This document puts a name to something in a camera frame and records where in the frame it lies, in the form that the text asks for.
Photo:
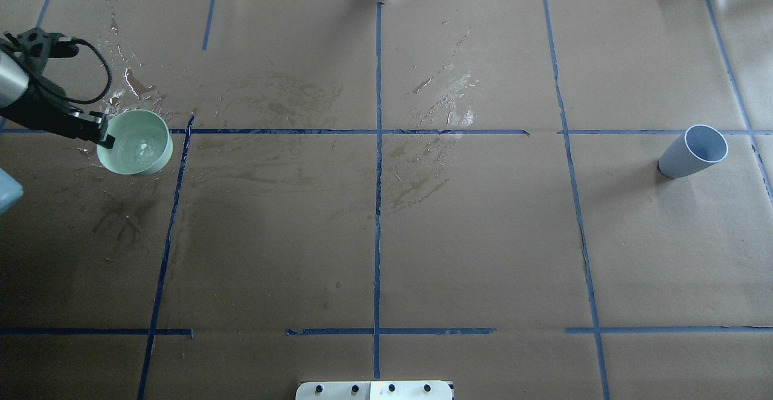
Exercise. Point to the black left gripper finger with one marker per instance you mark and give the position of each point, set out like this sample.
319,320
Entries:
92,126

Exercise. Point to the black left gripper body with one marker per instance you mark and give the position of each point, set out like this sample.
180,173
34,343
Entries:
37,109

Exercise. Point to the light green bowl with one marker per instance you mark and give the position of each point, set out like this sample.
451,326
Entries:
142,144

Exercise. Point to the light blue plastic cup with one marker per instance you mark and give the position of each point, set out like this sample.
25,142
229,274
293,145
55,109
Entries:
698,148

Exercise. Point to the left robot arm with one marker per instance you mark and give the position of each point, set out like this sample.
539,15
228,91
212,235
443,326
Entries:
12,72

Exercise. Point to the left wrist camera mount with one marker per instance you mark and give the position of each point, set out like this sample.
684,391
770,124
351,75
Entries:
33,49

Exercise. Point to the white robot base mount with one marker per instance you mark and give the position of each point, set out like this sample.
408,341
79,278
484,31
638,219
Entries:
411,389

